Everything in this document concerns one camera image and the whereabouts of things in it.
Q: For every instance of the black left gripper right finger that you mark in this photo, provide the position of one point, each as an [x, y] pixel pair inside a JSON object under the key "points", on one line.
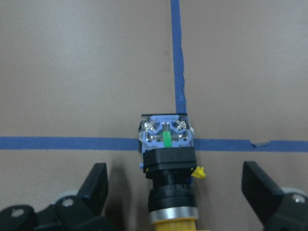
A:
{"points": [[261, 192]]}

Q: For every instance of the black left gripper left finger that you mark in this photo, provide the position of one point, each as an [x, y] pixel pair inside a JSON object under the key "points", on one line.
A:
{"points": [[94, 190]]}

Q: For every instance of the yellow push button switch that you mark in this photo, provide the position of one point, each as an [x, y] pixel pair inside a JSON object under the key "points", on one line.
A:
{"points": [[169, 161]]}

